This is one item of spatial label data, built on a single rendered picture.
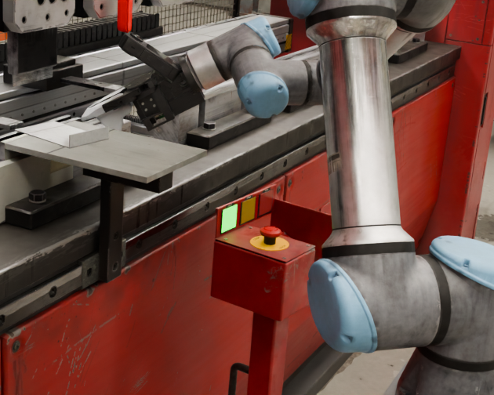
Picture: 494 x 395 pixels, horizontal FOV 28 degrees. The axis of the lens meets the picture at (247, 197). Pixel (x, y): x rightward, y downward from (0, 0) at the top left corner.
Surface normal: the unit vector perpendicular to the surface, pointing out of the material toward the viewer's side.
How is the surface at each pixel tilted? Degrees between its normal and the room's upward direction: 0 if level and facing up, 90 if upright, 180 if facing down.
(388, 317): 79
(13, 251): 0
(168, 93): 90
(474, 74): 90
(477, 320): 93
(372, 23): 108
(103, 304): 90
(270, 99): 114
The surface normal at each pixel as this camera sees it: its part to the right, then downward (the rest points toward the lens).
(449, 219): -0.45, 0.26
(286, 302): 0.82, 0.25
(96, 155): 0.07, -0.94
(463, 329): 0.27, 0.58
